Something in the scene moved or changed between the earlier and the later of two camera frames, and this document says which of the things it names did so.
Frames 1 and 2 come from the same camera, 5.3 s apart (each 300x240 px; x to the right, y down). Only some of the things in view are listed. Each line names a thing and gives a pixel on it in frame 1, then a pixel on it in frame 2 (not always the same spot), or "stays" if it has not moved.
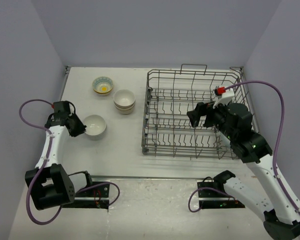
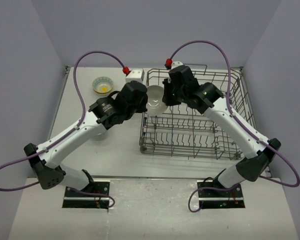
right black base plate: x=215 y=199 stays
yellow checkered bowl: x=103 y=85 stays
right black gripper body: x=220 y=123 to x=173 y=96
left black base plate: x=95 y=196 stays
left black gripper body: x=71 y=113 to x=138 y=108
